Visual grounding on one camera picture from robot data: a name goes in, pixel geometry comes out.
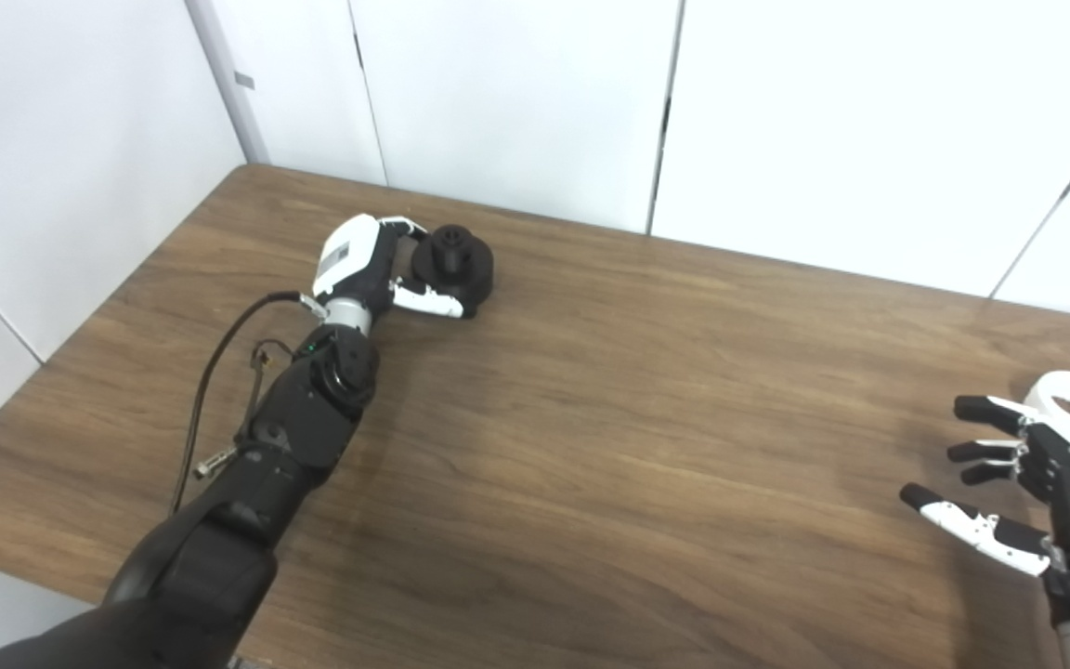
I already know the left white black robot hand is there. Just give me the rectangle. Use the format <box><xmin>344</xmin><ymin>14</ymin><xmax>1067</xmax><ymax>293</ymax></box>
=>
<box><xmin>312</xmin><ymin>214</ymin><xmax>466</xmax><ymax>321</ymax></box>

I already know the round black stepped part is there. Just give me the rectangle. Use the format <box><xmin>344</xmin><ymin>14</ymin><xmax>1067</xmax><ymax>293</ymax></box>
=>
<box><xmin>410</xmin><ymin>226</ymin><xmax>496</xmax><ymax>320</ymax></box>

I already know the thin brown wire bundle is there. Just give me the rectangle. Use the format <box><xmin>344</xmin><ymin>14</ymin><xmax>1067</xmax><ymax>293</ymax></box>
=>
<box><xmin>242</xmin><ymin>339</ymin><xmax>299</xmax><ymax>438</ymax></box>

